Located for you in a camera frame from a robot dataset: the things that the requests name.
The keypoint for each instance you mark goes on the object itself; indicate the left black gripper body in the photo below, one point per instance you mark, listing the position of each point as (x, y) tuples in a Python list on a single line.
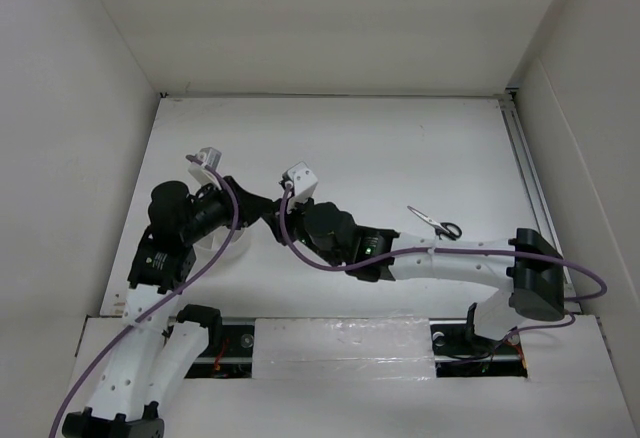
[(211, 212)]

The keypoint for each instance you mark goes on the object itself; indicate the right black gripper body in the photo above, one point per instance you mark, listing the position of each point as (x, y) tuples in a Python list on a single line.
[(295, 221)]

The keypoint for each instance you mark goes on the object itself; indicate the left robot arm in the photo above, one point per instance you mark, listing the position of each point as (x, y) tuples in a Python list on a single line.
[(149, 358)]

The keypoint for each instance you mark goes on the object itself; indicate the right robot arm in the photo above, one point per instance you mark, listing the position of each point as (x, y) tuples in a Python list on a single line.
[(525, 271)]

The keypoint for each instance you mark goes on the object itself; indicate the white divided round container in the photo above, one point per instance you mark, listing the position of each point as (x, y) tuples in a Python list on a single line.
[(206, 248)]

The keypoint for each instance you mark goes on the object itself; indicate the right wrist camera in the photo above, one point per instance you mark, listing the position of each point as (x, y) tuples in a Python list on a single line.
[(301, 181)]

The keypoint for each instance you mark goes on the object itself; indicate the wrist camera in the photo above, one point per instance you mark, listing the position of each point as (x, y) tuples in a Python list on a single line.
[(301, 181), (200, 162)]

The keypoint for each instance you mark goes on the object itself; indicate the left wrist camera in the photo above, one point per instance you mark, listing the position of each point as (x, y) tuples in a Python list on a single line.
[(200, 162)]

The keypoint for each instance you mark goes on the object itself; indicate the black handled scissors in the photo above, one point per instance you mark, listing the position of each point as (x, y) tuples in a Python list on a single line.
[(448, 230)]

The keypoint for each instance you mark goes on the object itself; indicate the aluminium rail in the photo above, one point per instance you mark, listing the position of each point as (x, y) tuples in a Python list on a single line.
[(525, 163)]

